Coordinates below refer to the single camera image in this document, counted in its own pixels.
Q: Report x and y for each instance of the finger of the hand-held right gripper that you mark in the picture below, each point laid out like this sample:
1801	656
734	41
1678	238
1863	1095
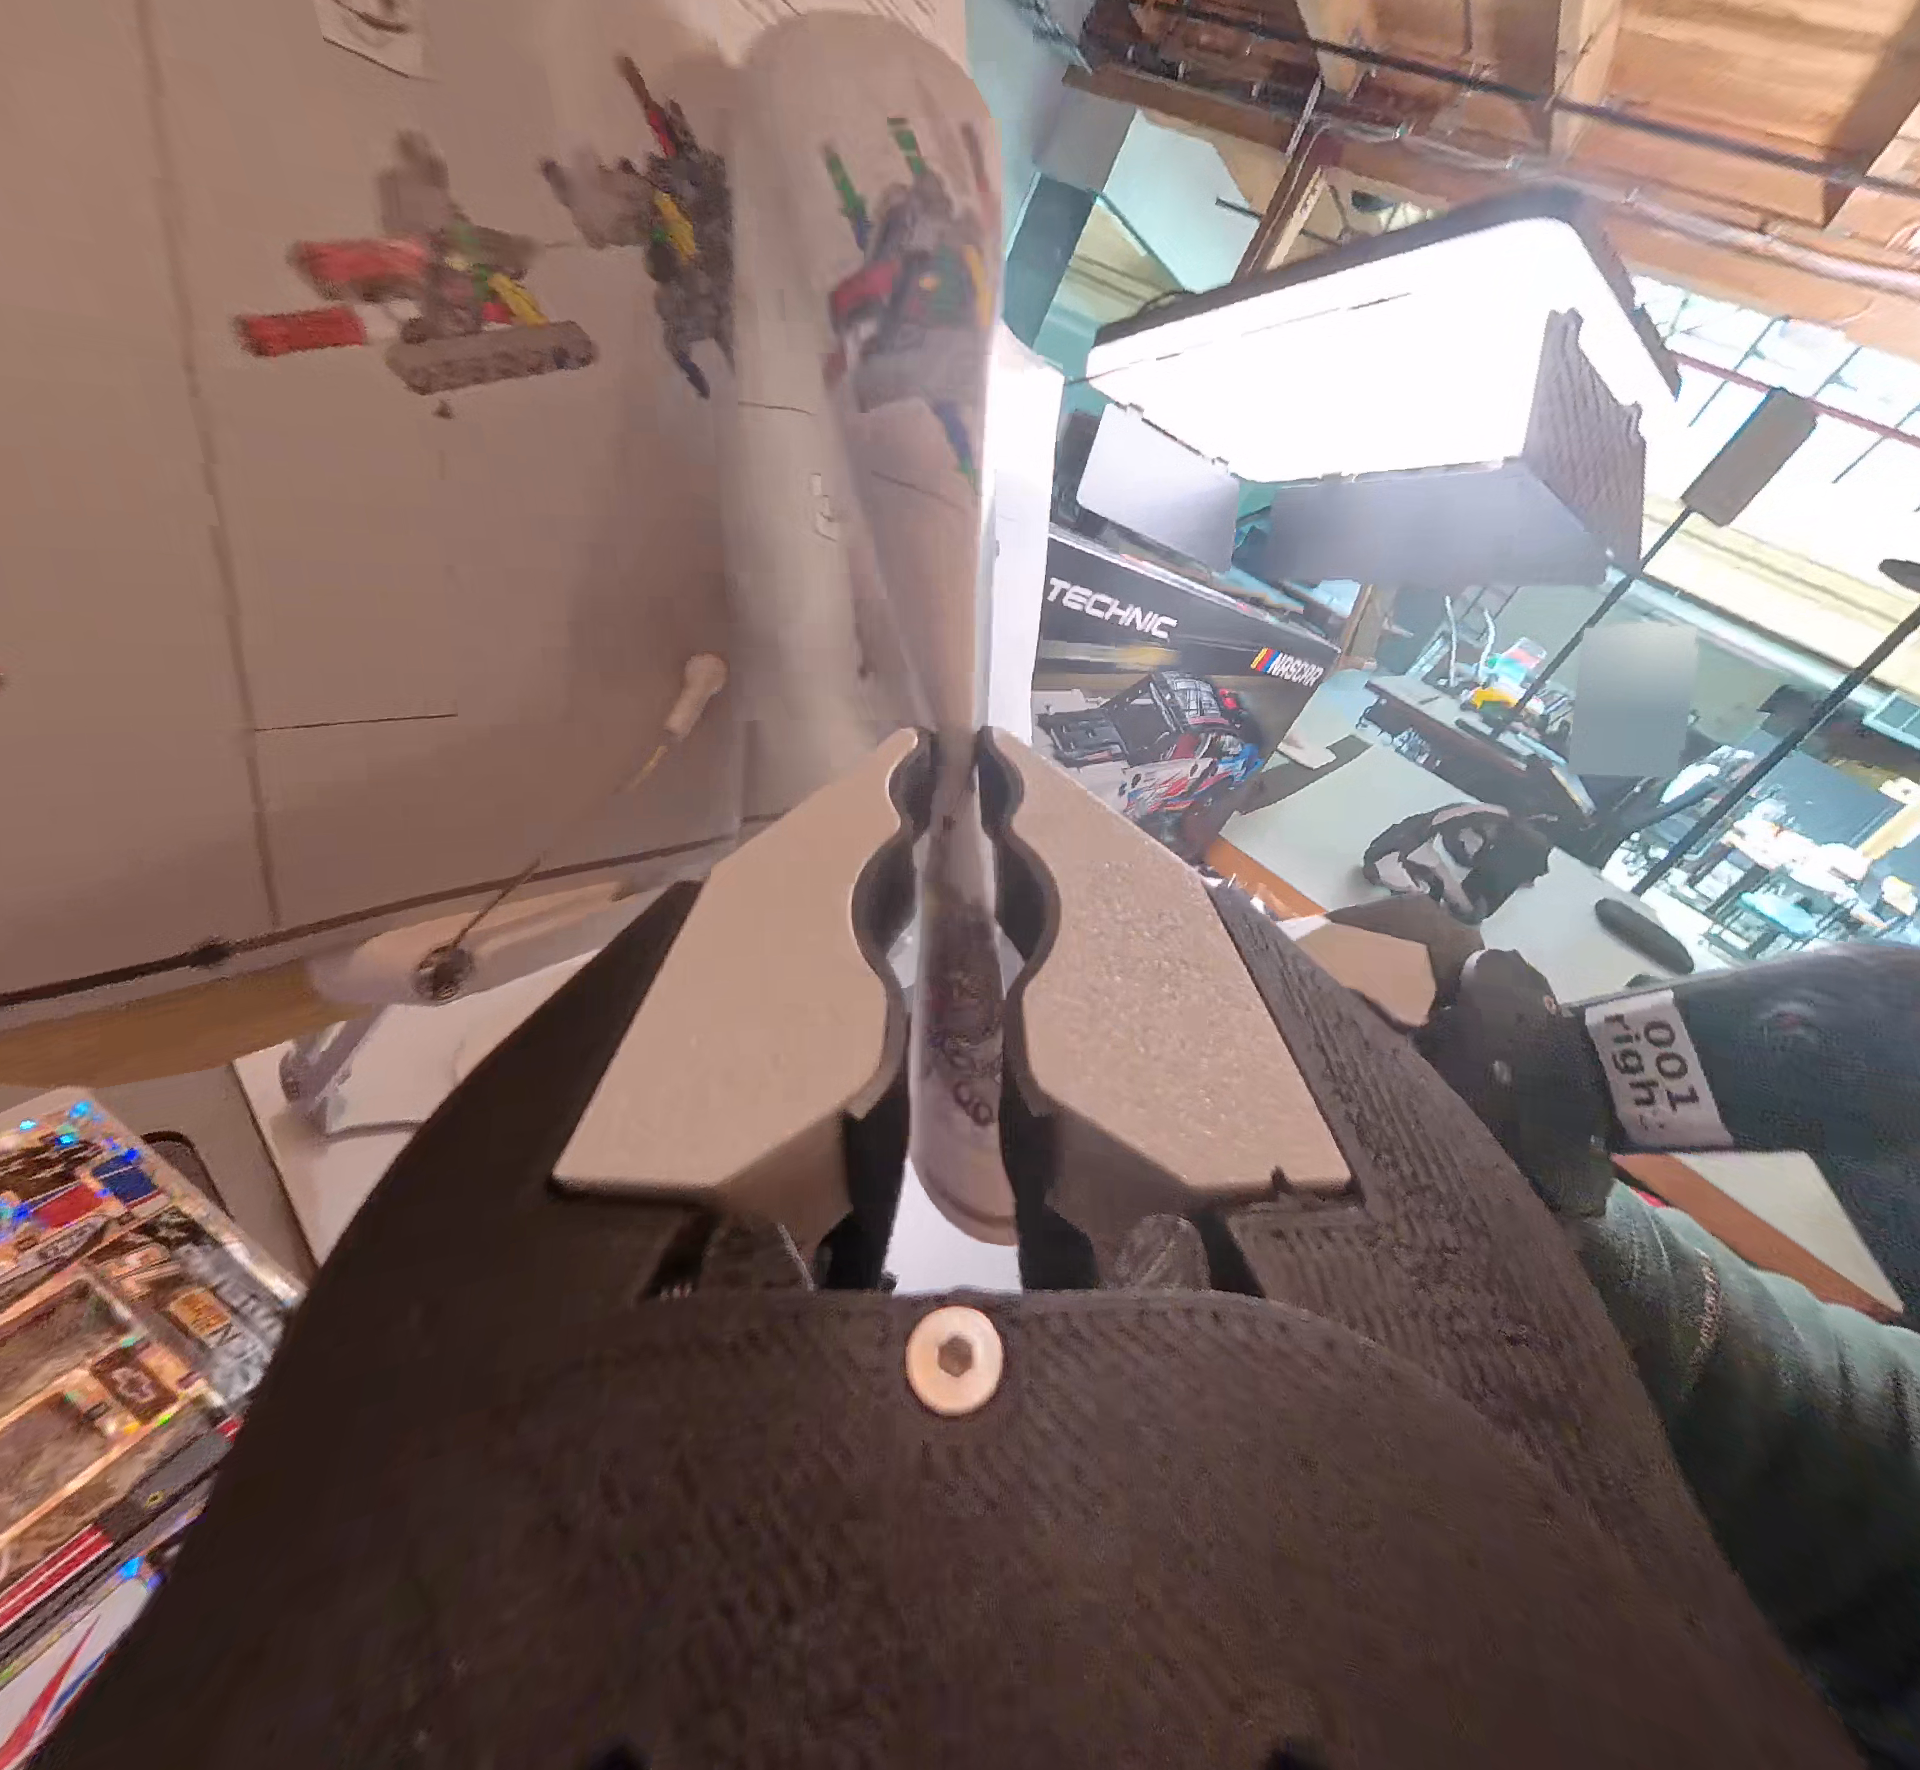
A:
1372	967

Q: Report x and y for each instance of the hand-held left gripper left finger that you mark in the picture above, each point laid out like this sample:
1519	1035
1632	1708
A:
751	1019

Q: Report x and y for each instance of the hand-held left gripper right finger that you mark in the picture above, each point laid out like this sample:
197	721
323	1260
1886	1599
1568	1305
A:
1171	1035

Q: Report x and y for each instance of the lego instruction booklet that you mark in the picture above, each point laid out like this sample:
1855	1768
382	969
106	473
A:
376	525

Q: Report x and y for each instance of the person's right forearm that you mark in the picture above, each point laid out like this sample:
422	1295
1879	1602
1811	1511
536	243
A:
1785	1471

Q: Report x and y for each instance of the black lego set box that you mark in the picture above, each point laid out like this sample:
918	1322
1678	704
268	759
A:
1171	689

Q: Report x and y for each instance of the black white glove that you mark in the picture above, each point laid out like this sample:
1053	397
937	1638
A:
1447	853

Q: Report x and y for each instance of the black oblong object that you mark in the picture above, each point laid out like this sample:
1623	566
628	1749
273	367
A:
1643	932

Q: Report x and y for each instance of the cluttered background desk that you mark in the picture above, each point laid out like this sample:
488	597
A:
1455	734

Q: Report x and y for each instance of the black light stand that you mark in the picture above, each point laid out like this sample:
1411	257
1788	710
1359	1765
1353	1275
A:
1788	740

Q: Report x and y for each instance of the white book stand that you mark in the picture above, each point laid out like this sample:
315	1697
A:
376	967

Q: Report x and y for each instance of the studio light panel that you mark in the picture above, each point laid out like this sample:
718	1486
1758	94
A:
1350	360

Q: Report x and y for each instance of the large window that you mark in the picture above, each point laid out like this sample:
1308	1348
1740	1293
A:
1799	404

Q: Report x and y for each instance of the holographic sticker sheet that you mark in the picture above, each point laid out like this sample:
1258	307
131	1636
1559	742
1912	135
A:
120	1351

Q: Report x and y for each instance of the black ceiling pipe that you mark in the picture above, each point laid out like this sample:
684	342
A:
1501	76

